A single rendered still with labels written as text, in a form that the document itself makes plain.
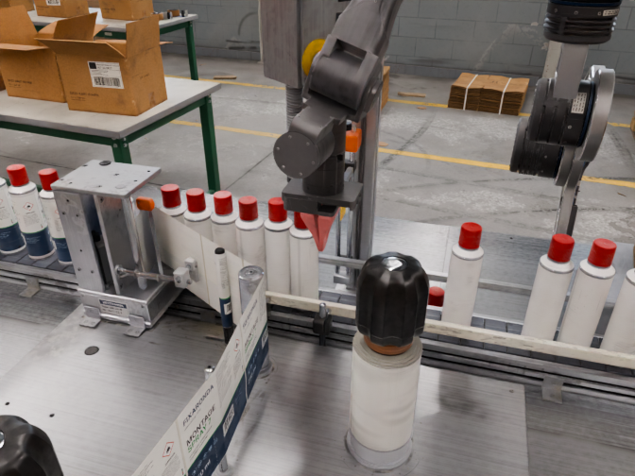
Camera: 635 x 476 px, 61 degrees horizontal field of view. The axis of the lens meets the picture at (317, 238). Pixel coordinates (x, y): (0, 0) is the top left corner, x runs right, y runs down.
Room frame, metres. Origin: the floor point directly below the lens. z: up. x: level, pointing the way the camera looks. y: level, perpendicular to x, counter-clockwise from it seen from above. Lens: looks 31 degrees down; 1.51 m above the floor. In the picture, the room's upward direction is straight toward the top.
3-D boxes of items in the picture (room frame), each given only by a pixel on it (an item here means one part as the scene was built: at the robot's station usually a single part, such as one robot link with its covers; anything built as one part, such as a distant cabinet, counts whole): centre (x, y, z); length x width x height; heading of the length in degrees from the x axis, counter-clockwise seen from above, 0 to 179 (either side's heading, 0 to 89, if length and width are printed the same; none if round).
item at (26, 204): (0.98, 0.60, 0.98); 0.05 x 0.05 x 0.20
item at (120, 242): (0.81, 0.34, 1.01); 0.14 x 0.13 x 0.26; 74
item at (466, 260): (0.75, -0.25, 0.98); 0.05 x 0.05 x 0.20
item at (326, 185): (0.67, -0.01, 1.21); 0.10 x 0.07 x 0.07; 74
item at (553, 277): (0.71, -0.38, 0.98); 0.05 x 0.05 x 0.20
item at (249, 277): (0.64, 0.10, 0.97); 0.05 x 0.05 x 0.19
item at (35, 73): (2.61, 1.26, 0.96); 0.53 x 0.45 x 0.37; 160
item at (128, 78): (2.42, 0.89, 0.97); 0.51 x 0.39 x 0.37; 164
